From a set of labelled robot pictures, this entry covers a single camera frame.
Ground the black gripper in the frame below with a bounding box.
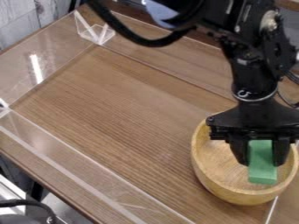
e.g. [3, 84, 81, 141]
[206, 99, 299, 166]

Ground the green rectangular block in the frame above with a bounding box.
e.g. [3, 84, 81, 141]
[247, 140, 278, 185]

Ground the brown wooden bowl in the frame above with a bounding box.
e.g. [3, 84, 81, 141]
[191, 121, 299, 206]

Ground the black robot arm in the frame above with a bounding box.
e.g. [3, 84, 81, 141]
[146, 0, 299, 166]

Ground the clear acrylic tray wall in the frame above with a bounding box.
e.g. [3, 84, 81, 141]
[0, 8, 299, 224]

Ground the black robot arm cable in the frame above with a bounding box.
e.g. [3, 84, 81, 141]
[85, 0, 208, 48]

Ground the clear acrylic corner bracket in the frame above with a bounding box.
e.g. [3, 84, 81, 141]
[73, 10, 116, 46]

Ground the black cable bottom left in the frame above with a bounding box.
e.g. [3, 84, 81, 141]
[0, 199, 57, 224]

